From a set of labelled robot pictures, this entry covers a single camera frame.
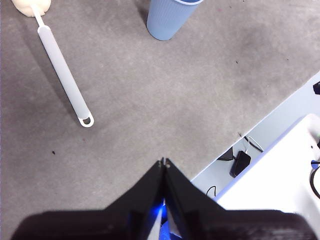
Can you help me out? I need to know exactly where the black and white floor cable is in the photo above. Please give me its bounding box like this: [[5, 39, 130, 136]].
[[237, 132, 265, 154]]

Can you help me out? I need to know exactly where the grey cup brush cream sponge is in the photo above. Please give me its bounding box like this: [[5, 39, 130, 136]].
[[11, 0, 95, 128]]

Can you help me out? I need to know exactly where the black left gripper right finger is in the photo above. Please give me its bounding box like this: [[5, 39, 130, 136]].
[[163, 157, 319, 240]]

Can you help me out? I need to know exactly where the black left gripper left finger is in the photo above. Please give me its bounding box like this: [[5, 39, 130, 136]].
[[11, 157, 165, 240]]

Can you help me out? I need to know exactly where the black looped floor cable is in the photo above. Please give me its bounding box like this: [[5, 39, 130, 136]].
[[206, 185, 217, 199]]

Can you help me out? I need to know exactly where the black cable on platform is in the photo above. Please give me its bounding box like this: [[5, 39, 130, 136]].
[[309, 159, 320, 200]]

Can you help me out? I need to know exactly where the black power adapter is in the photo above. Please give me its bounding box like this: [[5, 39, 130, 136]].
[[229, 150, 252, 179]]

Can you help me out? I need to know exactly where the blue ribbed plastic cup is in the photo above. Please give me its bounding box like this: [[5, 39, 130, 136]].
[[146, 0, 205, 42]]

